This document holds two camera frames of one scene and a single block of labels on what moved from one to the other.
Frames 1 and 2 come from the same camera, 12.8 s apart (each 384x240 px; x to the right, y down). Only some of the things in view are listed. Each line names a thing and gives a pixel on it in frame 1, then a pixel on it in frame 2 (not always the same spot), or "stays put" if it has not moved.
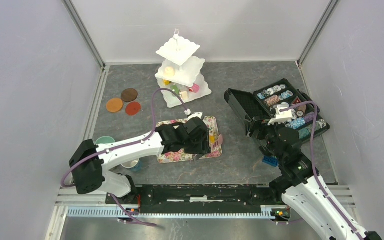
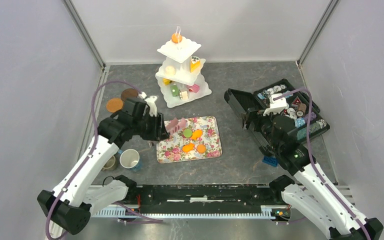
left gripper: [203, 146] → [159, 132]
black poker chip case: [281, 103] stays put
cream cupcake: [169, 71] stays put
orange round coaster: [114, 105] stays put
